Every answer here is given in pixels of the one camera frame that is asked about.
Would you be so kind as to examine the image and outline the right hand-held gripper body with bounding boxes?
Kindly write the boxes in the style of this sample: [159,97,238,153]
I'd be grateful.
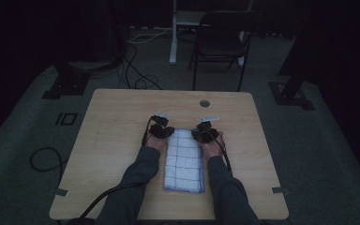
[196,115,221,144]

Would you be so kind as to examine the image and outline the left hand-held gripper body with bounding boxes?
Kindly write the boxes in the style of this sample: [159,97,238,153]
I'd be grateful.
[149,111,171,141]

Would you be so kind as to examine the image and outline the white cloth with blue lines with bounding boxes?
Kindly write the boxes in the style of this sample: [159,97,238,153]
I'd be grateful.
[163,127,206,194]

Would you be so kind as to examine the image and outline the person's left hand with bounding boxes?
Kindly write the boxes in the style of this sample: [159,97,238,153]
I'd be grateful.
[144,130,169,154]

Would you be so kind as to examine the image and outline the person's right hand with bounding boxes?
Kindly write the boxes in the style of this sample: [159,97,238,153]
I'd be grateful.
[201,130,225,159]

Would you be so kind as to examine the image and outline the black folding chair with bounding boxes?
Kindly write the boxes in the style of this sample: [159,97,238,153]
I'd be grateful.
[187,9,260,92]

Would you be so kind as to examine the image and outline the grey tape piece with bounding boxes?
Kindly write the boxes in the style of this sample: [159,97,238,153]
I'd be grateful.
[52,187,70,198]
[271,186,291,197]

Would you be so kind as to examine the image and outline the black stand with square base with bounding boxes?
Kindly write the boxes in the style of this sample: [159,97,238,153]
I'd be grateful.
[268,0,316,112]
[41,60,92,100]

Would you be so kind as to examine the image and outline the round grey stand base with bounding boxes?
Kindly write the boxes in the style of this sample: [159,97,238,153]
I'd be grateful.
[67,59,120,72]

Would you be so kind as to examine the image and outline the right hand-held gripper cable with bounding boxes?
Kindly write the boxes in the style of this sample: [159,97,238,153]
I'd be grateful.
[211,130,234,178]

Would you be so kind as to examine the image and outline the black tangled cables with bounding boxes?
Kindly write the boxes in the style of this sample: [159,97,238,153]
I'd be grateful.
[116,40,164,92]

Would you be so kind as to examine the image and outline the white cable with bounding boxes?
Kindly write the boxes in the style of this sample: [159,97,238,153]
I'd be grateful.
[127,27,173,45]

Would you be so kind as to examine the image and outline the black looped floor cable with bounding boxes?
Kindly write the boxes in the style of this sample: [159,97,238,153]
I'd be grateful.
[29,146,66,182]

